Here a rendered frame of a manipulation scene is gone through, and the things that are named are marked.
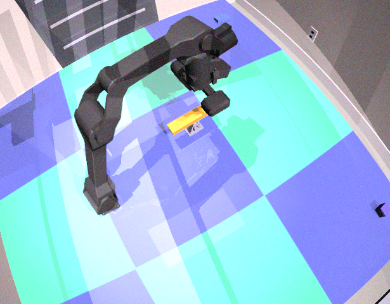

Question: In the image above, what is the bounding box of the yellow bar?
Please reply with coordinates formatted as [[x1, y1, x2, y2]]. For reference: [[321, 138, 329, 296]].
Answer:
[[167, 105, 208, 135]]

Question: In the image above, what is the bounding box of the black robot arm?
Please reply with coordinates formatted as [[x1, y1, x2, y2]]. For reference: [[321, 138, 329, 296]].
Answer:
[[74, 16, 238, 215]]

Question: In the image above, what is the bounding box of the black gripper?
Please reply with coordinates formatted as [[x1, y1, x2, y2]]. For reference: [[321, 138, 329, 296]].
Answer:
[[170, 60, 230, 117]]

